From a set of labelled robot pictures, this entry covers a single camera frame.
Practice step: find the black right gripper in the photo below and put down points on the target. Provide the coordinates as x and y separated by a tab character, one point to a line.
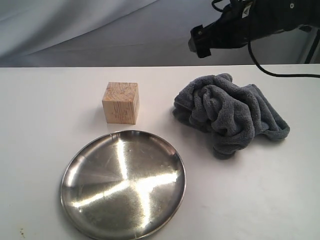
242	21

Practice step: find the grey fluffy towel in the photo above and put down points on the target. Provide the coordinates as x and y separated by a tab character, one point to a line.
233	115

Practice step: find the wooden cube block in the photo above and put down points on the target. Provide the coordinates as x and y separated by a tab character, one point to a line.
121	103

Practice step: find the round stainless steel plate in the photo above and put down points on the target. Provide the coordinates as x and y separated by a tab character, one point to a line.
124	185

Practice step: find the grey backdrop curtain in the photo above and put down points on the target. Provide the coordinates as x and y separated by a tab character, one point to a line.
107	33

